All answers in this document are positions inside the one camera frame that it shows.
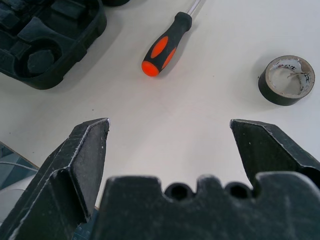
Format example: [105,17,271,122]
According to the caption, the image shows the black tape roll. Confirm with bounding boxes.
[257,54,316,107]

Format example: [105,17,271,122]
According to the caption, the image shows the black tool case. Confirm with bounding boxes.
[0,0,131,91]

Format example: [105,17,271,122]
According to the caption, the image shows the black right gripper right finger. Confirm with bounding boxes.
[229,118,320,190]

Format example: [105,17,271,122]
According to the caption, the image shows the black orange handle screwdriver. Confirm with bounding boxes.
[141,0,202,78]

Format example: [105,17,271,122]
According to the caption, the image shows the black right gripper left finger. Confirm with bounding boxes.
[0,117,111,240]

